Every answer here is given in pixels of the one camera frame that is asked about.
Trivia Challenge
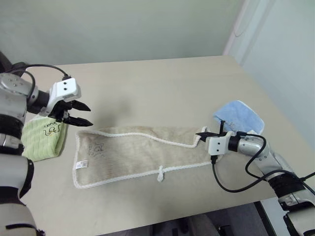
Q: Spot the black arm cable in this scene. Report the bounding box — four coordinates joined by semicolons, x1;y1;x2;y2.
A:
211;132;315;193
12;63;72;101

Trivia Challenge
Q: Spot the green folded towel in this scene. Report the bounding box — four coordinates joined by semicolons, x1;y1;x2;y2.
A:
20;117;68;162

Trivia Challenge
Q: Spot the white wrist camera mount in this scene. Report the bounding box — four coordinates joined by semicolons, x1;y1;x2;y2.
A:
206;131;233;156
39;78;82;118

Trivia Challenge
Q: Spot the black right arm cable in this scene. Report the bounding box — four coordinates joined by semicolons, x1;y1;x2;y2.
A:
211;132;315;193

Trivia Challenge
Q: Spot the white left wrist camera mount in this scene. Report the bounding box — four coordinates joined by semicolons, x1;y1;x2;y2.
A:
39;78;82;118

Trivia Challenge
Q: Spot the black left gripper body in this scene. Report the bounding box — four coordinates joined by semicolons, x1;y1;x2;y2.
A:
50;99;75;123

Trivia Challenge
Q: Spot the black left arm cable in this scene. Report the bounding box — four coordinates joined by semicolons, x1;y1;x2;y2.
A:
12;63;72;101

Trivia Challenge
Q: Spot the blue folded towel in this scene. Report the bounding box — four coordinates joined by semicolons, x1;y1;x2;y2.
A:
212;99;265;136

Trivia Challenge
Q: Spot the grey rounded shape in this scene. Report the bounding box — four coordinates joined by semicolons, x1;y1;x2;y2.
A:
188;213;221;236

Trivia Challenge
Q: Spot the white wall corner trim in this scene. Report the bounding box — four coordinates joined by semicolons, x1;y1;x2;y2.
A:
222;0;250;56

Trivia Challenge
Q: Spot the beige towel with white edging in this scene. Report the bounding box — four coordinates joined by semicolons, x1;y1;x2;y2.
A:
72;125;215;190

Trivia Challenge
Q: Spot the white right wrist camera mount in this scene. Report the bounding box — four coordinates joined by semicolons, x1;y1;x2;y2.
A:
206;131;233;156

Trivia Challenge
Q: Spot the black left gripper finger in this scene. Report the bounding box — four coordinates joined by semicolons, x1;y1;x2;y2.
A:
71;100;92;112
64;117;94;127

